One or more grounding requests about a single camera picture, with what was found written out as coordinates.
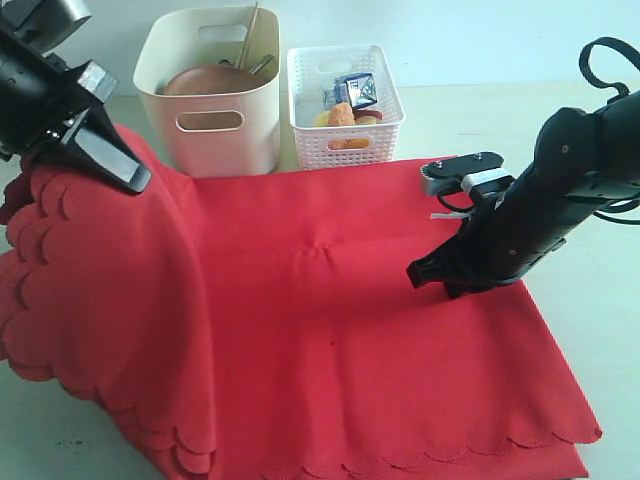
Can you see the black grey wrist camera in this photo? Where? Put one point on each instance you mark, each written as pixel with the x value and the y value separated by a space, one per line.
pixel 462 173

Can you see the red scalloped tablecloth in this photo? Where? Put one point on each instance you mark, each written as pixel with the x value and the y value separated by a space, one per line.
pixel 264 328

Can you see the metal butter knife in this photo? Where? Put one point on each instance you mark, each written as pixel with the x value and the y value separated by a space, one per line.
pixel 262 67

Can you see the cream plastic storage bin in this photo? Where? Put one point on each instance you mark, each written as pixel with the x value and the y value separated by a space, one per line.
pixel 233 36

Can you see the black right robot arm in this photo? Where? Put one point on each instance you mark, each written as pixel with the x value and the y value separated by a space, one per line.
pixel 583 163

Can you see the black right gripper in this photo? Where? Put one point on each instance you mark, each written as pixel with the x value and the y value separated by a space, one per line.
pixel 498 246

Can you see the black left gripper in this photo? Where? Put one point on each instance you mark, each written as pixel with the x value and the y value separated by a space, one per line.
pixel 58 111

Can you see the yellow lemon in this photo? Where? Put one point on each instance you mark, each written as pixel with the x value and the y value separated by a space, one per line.
pixel 321 120

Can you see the blue white milk carton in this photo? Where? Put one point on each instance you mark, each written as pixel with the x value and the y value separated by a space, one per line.
pixel 356 89

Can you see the white perforated plastic basket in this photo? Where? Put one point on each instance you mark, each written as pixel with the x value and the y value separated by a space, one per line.
pixel 312 73

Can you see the red sausage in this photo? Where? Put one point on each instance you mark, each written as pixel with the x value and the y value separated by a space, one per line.
pixel 376 113

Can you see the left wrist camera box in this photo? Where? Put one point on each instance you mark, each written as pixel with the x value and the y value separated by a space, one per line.
pixel 44 24

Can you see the yellow cheese wedge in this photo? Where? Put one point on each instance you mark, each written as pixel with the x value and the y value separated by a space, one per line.
pixel 356 143

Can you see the fried chicken nugget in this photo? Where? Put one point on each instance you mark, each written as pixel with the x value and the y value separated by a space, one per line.
pixel 340 115

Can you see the brown round plate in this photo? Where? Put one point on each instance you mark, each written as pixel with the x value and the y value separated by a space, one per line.
pixel 209 80

